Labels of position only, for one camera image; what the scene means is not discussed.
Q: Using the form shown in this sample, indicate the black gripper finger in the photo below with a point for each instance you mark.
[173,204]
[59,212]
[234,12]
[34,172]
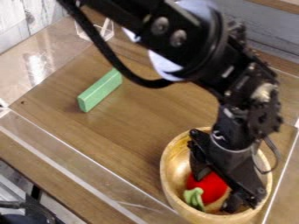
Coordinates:
[234,202]
[199,167]

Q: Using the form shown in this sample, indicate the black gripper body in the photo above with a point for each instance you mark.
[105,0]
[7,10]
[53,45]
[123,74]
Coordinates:
[233,163]

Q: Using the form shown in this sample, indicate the round wooden bowl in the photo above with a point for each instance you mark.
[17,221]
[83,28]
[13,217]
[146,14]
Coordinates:
[177,182]

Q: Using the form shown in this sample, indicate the red plush strawberry toy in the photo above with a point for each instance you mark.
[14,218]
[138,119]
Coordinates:
[203,192]

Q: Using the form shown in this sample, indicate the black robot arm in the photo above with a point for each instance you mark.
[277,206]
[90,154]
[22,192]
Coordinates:
[199,47]

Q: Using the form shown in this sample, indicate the green rectangular block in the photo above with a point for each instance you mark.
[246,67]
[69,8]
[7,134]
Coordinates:
[99,90]

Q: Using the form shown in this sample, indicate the black metal stand base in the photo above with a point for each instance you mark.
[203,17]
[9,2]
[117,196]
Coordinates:
[39,210]

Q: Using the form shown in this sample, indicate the clear acrylic corner bracket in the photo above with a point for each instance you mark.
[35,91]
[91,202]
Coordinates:
[105,30]

